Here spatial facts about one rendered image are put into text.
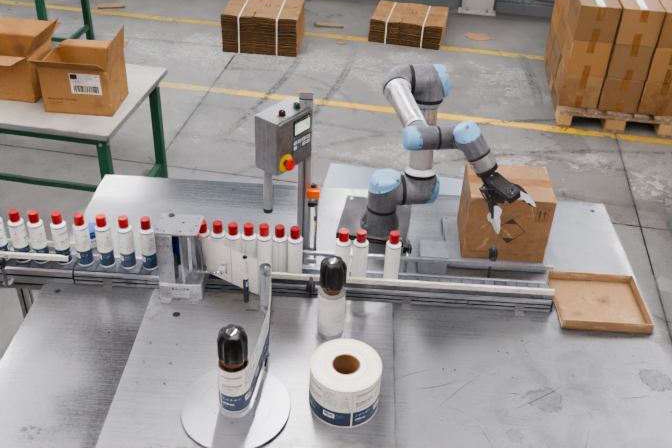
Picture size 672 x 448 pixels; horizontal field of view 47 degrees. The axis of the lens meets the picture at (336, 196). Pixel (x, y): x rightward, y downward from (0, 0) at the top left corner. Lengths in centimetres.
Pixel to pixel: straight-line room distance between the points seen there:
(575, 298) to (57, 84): 257
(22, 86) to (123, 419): 228
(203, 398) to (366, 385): 48
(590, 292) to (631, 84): 307
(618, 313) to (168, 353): 151
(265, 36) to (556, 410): 467
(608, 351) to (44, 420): 174
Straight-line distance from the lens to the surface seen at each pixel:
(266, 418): 222
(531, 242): 287
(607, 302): 287
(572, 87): 572
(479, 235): 283
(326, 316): 236
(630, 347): 273
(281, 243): 257
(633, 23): 560
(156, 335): 250
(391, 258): 259
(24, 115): 407
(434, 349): 253
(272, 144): 239
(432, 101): 275
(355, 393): 212
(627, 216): 495
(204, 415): 224
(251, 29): 649
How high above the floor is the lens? 259
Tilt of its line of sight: 34 degrees down
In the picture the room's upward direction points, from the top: 3 degrees clockwise
